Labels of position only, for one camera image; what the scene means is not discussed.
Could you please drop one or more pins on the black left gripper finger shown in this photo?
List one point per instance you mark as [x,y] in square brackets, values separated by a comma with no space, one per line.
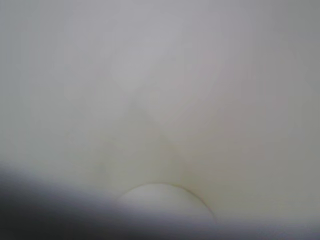
[34,209]

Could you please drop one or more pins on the white paper cup green logo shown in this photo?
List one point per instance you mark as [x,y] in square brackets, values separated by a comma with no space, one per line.
[198,119]

